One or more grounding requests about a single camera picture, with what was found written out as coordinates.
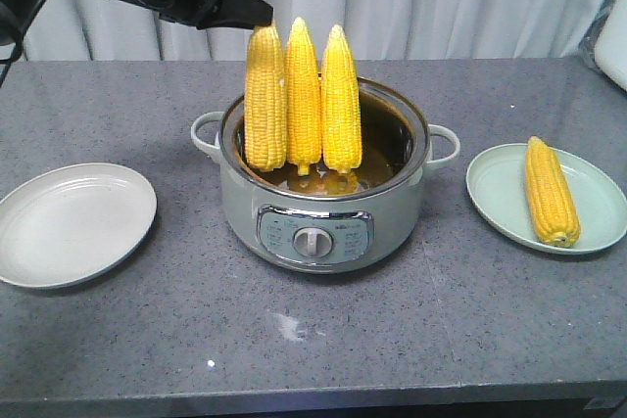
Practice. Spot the corn cob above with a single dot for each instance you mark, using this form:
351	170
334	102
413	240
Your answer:
341	112
303	99
265	109
554	215

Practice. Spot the grey curtain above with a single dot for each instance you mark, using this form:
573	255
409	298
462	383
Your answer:
85	30

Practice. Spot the pale green electric pot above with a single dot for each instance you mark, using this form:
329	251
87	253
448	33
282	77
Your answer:
325	222

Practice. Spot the white round plate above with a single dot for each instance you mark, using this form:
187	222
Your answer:
73	223

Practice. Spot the green round plate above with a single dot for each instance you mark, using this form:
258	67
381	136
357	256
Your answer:
495	184

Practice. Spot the white blender appliance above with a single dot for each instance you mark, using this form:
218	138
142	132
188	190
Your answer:
610	52

